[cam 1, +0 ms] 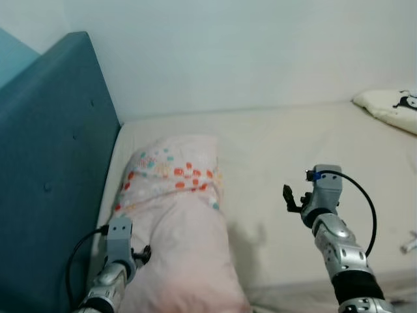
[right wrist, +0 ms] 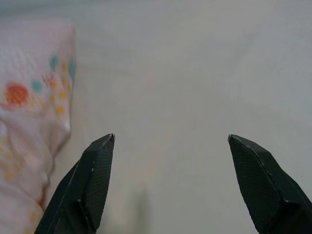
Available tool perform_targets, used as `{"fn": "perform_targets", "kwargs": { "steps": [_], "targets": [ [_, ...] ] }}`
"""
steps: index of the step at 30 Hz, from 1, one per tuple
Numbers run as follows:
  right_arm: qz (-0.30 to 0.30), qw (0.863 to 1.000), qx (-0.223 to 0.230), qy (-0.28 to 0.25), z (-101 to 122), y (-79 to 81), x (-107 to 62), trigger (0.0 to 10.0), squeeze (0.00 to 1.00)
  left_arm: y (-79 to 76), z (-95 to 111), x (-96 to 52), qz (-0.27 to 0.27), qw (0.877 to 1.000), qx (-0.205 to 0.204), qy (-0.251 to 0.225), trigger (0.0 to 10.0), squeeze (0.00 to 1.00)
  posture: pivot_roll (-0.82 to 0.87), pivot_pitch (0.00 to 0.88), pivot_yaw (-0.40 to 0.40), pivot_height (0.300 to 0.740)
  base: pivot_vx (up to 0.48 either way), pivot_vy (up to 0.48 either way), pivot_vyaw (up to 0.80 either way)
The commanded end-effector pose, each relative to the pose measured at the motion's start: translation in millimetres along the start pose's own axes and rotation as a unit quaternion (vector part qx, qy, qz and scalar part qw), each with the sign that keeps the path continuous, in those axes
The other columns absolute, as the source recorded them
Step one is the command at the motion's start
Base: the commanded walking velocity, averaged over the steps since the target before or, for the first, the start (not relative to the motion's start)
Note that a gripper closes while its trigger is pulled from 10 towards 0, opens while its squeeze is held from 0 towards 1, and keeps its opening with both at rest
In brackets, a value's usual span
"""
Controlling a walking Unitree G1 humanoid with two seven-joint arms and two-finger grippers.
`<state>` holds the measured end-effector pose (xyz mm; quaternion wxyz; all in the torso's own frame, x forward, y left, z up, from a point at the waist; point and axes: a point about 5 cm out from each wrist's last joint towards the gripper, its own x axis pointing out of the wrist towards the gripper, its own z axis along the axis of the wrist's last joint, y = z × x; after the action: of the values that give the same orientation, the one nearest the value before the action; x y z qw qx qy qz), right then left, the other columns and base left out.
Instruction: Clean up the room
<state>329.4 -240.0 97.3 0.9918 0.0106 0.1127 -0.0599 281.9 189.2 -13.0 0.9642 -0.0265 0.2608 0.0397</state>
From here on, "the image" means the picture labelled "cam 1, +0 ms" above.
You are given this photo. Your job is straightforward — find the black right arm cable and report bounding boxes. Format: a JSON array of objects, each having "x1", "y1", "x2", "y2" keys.
[{"x1": 319, "y1": 169, "x2": 378, "y2": 257}]

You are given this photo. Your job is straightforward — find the cream cartoon print comforter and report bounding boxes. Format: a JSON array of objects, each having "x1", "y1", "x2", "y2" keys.
[{"x1": 352, "y1": 89, "x2": 417, "y2": 136}]

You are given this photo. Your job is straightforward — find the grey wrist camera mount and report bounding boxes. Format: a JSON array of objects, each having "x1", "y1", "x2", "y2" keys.
[
  {"x1": 106, "y1": 216, "x2": 135, "y2": 265},
  {"x1": 306, "y1": 164, "x2": 343, "y2": 211}
]

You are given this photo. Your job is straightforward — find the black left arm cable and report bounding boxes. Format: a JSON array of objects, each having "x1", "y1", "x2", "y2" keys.
[{"x1": 65, "y1": 226, "x2": 111, "y2": 311}]

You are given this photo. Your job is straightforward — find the teal upholstered headboard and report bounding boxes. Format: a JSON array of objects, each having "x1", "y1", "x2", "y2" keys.
[{"x1": 0, "y1": 31, "x2": 122, "y2": 313}]

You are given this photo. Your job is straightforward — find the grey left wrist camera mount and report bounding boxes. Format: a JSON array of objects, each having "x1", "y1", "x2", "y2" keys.
[{"x1": 106, "y1": 216, "x2": 135, "y2": 265}]

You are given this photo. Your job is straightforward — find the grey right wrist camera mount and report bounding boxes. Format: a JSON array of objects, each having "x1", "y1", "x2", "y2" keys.
[{"x1": 306, "y1": 164, "x2": 343, "y2": 211}]

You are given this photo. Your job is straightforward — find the pink pillow with orange print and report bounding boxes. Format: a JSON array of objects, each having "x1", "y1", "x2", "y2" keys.
[{"x1": 111, "y1": 134, "x2": 252, "y2": 313}]

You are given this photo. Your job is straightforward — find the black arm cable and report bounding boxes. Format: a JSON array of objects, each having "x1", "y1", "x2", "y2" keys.
[
  {"x1": 319, "y1": 169, "x2": 378, "y2": 257},
  {"x1": 65, "y1": 226, "x2": 111, "y2": 311}
]

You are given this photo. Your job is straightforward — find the cream sheeted bed mattress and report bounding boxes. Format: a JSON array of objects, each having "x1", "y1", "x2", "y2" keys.
[{"x1": 98, "y1": 98, "x2": 417, "y2": 311}]

